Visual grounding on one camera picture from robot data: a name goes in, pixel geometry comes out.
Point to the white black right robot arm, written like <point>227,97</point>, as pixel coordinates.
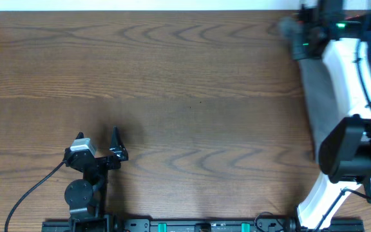
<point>345,155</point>

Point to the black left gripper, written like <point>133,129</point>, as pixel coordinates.
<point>117,147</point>

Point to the grey shorts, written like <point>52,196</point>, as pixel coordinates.
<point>331,88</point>

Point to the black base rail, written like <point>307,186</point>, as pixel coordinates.
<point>145,225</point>

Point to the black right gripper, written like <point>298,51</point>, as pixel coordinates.
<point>295,55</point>

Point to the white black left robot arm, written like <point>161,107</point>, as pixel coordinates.
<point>86,197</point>

